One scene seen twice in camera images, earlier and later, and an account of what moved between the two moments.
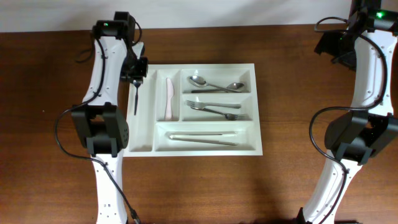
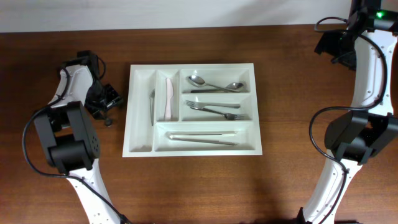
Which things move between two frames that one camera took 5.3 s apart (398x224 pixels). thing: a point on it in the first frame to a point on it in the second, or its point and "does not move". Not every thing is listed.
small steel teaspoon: [137, 84] to [152, 98]
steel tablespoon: [234, 86] does not move
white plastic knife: [170, 90] does not move
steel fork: [201, 105] does not move
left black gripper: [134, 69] to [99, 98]
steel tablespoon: [198, 81] does not move
